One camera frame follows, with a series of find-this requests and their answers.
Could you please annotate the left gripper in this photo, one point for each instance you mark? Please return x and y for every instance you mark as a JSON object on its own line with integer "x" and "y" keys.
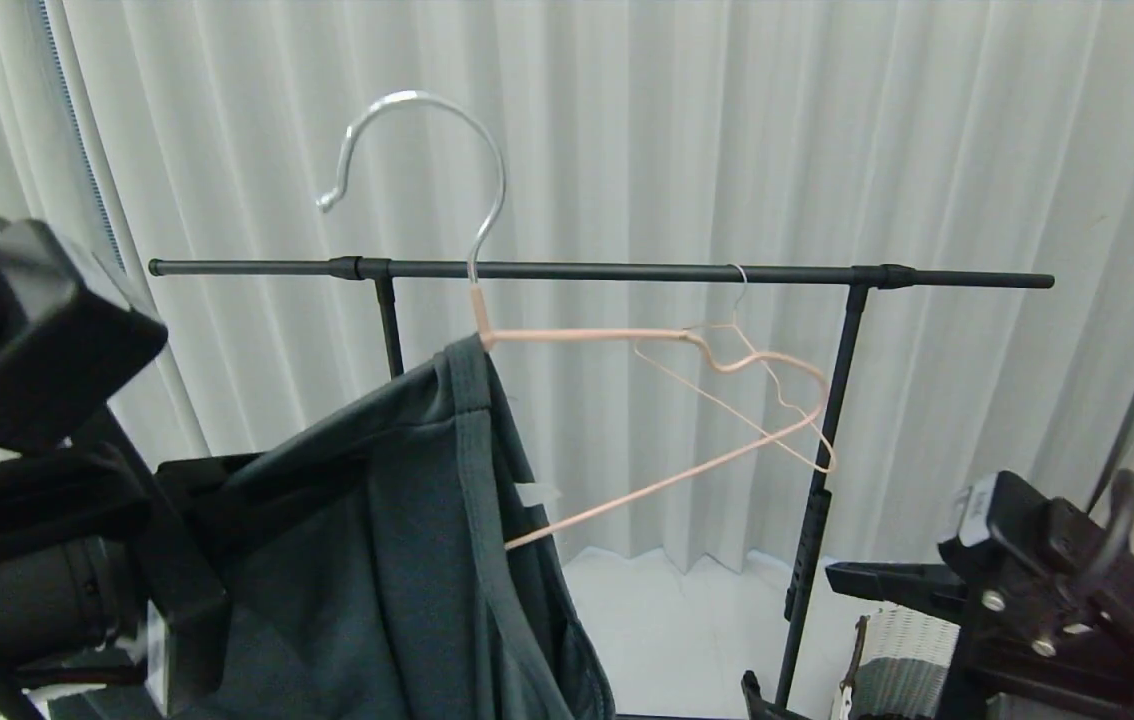
{"x": 47, "y": 600}

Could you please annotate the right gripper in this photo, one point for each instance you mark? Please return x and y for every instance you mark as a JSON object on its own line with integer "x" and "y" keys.
{"x": 1077, "y": 690}

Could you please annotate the black clothes rack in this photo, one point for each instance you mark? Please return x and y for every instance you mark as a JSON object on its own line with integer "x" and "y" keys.
{"x": 627, "y": 271}

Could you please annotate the white laundry basket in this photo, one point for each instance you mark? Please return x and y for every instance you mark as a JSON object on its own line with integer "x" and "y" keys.
{"x": 902, "y": 660}

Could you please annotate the dark grey shirt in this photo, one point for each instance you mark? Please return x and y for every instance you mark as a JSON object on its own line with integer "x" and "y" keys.
{"x": 377, "y": 600}

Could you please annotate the pink clothes hanger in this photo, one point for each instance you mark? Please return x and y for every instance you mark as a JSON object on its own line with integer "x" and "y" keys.
{"x": 735, "y": 324}
{"x": 479, "y": 310}

